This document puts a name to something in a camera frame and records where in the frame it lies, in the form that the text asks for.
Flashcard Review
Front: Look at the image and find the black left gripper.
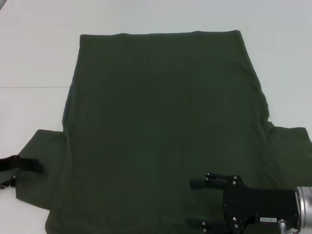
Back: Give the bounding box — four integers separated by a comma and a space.
0, 155, 45, 191

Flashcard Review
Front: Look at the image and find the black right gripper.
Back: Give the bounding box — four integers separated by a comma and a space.
186, 172, 298, 234

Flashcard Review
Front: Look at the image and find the dark green t-shirt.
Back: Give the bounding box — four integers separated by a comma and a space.
16, 29, 312, 234

